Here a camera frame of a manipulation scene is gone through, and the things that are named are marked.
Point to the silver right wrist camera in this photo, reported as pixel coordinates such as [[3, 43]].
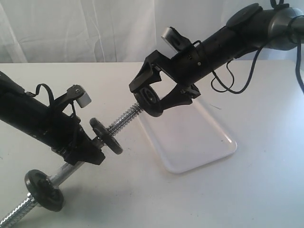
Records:
[[175, 40]]

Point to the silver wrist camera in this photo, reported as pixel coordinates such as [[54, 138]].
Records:
[[78, 93], [175, 40]]

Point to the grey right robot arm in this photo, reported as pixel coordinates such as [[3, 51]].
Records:
[[163, 83]]

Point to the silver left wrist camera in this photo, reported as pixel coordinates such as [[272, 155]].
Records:
[[78, 93]]

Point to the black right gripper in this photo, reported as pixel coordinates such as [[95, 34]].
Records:
[[185, 69]]

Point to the white rectangular plastic tray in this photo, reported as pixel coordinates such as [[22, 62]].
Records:
[[187, 137]]

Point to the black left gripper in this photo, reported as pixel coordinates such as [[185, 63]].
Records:
[[65, 136]]

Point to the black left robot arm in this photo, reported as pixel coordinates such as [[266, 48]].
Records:
[[16, 104]]

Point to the black weight plate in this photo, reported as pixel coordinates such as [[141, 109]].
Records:
[[149, 101], [43, 191]]

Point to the white curtain backdrop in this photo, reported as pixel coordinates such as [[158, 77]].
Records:
[[46, 31]]

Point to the black weight plate far end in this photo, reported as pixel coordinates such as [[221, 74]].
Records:
[[105, 136]]

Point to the chrome threaded dumbbell bar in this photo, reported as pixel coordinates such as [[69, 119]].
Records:
[[66, 170]]

